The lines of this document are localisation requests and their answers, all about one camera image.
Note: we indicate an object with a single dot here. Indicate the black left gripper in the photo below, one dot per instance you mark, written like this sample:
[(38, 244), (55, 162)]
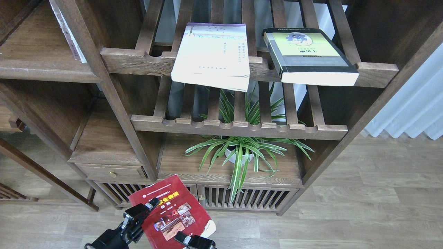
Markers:
[(131, 228)]

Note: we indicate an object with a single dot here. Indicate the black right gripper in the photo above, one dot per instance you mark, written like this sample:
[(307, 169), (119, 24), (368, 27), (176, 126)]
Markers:
[(194, 242)]

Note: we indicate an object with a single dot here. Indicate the red paperback book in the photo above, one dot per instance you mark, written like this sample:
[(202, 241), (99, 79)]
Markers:
[(178, 210)]

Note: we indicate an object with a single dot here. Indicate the green and black book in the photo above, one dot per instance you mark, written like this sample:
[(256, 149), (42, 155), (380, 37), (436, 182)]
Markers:
[(307, 56)]

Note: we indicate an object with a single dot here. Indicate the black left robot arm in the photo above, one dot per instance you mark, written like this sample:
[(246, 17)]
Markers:
[(110, 239)]

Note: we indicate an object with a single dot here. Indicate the green spider plant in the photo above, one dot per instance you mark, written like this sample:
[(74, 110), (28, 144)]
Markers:
[(242, 150)]

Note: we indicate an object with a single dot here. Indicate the dark wooden bookshelf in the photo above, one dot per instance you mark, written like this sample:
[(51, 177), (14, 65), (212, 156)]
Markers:
[(112, 114)]

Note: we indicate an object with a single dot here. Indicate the white paperback book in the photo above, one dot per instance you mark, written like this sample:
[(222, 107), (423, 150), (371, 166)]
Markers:
[(214, 55)]

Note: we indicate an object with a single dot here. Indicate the white upright book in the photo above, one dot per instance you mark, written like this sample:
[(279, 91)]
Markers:
[(73, 45)]

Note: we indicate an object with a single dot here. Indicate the white curtain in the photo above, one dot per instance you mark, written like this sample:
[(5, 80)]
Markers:
[(417, 107)]

